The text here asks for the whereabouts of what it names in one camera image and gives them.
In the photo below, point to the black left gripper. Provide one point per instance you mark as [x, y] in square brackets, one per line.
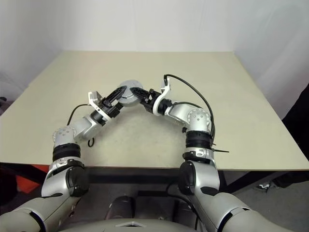
[111, 108]

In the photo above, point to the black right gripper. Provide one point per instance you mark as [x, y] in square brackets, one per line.
[149, 102]

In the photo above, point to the grey motor stator housing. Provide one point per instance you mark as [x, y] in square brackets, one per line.
[131, 101]

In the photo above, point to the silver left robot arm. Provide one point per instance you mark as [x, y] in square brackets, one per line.
[62, 135]

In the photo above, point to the black zip tie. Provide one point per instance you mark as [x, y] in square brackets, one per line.
[222, 151]

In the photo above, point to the dark rounded shape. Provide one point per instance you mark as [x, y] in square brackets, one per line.
[120, 207]

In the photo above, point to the orange sheet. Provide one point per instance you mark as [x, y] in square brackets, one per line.
[26, 183]

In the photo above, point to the grey robot torso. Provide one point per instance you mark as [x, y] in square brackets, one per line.
[130, 228]

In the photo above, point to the person in black clothes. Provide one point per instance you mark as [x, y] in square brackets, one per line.
[299, 116]

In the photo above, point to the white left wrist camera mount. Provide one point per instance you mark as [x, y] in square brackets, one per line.
[93, 102]

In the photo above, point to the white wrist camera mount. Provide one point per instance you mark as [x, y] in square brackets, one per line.
[93, 102]
[166, 90]

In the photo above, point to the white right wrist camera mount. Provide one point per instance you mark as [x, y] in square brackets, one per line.
[166, 90]

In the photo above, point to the black table frame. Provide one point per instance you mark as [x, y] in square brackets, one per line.
[132, 178]

